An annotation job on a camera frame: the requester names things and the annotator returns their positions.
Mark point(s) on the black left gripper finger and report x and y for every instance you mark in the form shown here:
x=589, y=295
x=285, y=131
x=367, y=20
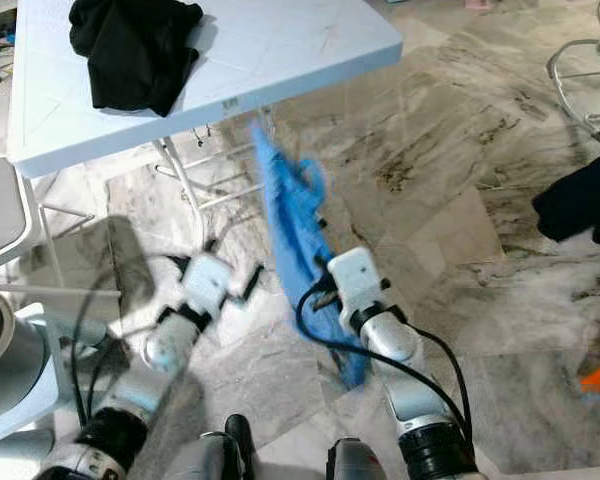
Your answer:
x=252, y=282

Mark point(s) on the blue plastic clothes hanger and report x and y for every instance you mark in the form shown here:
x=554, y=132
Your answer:
x=315, y=175

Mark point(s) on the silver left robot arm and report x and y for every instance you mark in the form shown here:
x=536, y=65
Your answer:
x=165, y=350

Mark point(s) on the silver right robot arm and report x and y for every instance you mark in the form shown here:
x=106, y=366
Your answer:
x=390, y=335

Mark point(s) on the silver right robot leg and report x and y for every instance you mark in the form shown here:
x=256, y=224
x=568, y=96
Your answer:
x=360, y=462

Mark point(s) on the silver robot leg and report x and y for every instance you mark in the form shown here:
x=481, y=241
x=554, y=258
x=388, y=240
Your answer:
x=360, y=462
x=200, y=462

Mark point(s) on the silver left robot leg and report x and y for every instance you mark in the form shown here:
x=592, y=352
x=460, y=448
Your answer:
x=200, y=462

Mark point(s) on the light blue plastic table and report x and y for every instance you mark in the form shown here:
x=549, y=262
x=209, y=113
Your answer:
x=290, y=50

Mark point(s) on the black garment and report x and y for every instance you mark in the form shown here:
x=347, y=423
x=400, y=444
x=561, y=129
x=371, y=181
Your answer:
x=135, y=60

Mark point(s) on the grey white chair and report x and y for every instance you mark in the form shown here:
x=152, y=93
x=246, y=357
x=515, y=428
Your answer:
x=5, y=215

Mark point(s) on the light blue laundry tub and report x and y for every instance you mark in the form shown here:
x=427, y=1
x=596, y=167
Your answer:
x=5, y=370

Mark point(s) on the navy blue garment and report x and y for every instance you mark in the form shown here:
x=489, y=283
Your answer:
x=580, y=200

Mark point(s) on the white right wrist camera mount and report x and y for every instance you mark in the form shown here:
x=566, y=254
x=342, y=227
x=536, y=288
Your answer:
x=355, y=277

